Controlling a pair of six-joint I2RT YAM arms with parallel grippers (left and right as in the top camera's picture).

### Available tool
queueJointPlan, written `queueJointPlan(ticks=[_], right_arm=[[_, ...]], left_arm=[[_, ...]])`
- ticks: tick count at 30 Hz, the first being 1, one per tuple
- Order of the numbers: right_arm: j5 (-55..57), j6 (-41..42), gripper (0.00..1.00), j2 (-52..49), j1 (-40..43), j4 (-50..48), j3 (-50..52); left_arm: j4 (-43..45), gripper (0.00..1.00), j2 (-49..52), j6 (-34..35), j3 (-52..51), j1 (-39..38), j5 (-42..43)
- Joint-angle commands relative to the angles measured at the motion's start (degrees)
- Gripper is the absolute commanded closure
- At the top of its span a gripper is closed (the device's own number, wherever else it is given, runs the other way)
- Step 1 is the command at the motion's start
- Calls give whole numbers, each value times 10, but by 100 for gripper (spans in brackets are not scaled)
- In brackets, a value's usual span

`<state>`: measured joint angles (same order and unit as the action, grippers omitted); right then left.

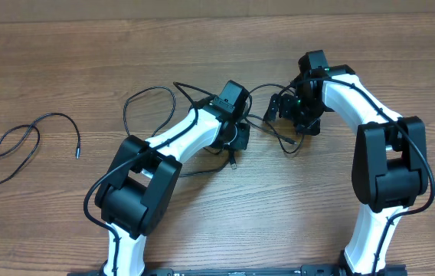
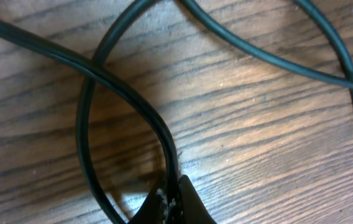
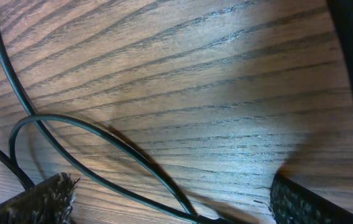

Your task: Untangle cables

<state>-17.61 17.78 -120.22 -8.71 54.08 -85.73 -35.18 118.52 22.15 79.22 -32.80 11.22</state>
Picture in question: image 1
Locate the black separated usb cable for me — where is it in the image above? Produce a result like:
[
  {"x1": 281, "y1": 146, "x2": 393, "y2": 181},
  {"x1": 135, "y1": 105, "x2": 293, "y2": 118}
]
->
[{"x1": 0, "y1": 111, "x2": 82, "y2": 192}]

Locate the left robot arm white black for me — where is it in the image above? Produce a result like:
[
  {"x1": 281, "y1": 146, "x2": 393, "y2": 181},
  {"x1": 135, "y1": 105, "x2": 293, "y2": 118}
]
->
[{"x1": 86, "y1": 80, "x2": 251, "y2": 275}]

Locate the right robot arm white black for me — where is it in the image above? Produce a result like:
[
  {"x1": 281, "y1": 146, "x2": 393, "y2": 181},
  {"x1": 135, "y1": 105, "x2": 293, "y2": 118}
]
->
[{"x1": 263, "y1": 50, "x2": 434, "y2": 275}]

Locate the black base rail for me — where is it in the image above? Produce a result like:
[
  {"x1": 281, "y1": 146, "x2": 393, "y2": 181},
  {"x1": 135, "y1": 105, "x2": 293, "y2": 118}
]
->
[{"x1": 67, "y1": 264, "x2": 408, "y2": 276}]

